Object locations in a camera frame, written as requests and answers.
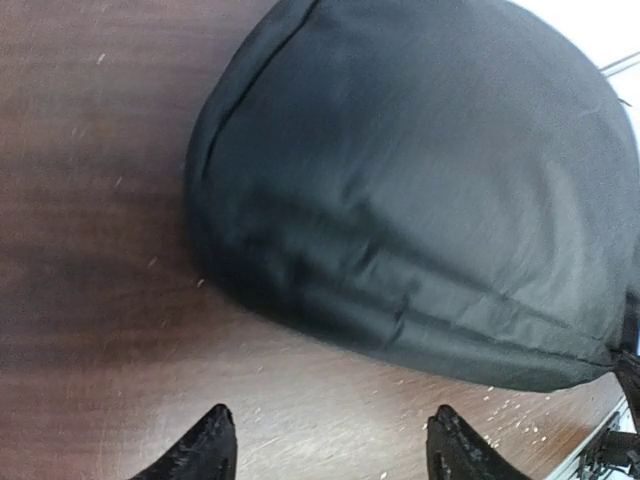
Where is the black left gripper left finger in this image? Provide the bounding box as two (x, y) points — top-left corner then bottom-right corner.
(131, 404), (237, 480)

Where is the right aluminium frame post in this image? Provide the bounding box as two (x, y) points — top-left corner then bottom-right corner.
(600, 51), (640, 78)

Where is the aluminium front rail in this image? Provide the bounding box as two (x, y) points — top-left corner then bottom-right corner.
(532, 397), (639, 479)

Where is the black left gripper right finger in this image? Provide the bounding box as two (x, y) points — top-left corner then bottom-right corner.
(426, 405), (525, 480)

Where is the black student backpack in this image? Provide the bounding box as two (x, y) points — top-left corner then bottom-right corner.
(185, 1), (639, 392)

